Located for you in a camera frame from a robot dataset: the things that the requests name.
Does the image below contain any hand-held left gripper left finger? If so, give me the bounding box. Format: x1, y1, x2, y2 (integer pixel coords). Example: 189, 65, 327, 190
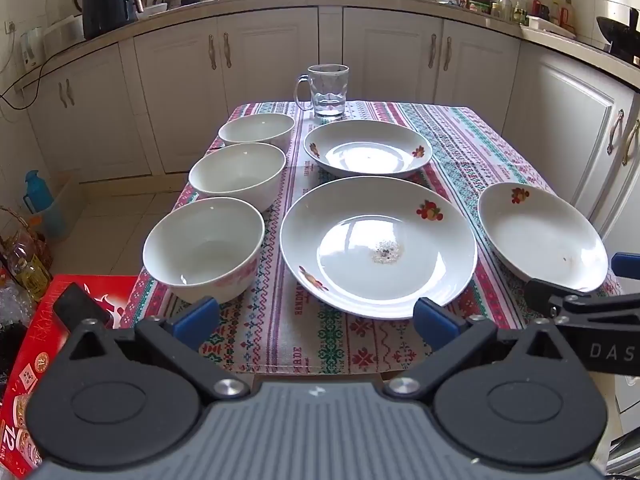
62, 296, 251, 404

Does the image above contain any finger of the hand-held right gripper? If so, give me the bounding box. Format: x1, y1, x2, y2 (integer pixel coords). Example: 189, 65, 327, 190
610, 252, 640, 277
524, 278, 640, 329

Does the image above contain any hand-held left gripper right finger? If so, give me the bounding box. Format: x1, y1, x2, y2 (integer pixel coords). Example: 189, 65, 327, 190
382, 297, 565, 404

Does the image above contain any white plate with fruit print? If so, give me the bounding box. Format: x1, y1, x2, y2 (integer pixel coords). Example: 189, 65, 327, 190
303, 120, 433, 177
280, 176, 478, 320
477, 182, 610, 293

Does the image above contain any white bowl with pink print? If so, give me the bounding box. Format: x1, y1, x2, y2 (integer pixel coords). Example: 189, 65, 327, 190
189, 142, 287, 213
142, 197, 266, 306
218, 113, 296, 153

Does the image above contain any black rectangular object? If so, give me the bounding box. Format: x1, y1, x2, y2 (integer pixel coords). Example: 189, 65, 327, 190
52, 282, 113, 330

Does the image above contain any patterned red green tablecloth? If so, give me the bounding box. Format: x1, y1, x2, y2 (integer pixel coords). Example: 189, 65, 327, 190
117, 100, 623, 376

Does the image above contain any clear plastic bin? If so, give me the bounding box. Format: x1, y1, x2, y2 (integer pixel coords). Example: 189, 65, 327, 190
30, 185, 71, 242

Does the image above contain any red cardboard box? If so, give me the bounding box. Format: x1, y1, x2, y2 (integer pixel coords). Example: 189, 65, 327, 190
0, 274, 139, 479

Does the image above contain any yellow cooking oil bottle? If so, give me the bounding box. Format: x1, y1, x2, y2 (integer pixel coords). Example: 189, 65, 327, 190
7, 232, 53, 303

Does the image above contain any clear plastic bag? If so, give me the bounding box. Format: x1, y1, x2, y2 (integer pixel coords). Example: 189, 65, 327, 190
0, 280, 36, 376

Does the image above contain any blue plastic jug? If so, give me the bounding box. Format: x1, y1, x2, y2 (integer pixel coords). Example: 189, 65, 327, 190
22, 170, 56, 214

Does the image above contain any black wok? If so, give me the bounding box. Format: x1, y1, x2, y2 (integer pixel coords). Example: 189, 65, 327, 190
595, 7, 640, 66

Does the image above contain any white plastic tray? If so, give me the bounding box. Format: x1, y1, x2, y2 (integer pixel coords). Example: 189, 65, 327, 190
526, 15, 577, 39

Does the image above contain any clear glass mug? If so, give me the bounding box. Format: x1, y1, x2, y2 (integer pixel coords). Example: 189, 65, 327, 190
293, 64, 350, 120

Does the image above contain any white dish tray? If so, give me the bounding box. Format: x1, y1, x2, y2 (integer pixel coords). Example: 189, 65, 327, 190
132, 2, 168, 20

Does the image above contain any beige kitchen countertop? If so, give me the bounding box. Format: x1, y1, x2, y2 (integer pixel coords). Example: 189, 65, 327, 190
12, 0, 640, 93

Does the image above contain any white boxy appliance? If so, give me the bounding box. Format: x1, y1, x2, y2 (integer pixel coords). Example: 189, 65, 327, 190
42, 15, 86, 57

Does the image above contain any white electric kettle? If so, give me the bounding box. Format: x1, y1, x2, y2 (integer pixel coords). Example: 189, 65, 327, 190
20, 27, 45, 69

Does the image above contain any black air fryer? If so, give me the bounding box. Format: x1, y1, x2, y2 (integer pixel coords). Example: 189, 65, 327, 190
72, 0, 144, 41

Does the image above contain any black kettle cable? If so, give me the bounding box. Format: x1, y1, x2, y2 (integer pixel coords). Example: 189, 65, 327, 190
0, 52, 58, 111

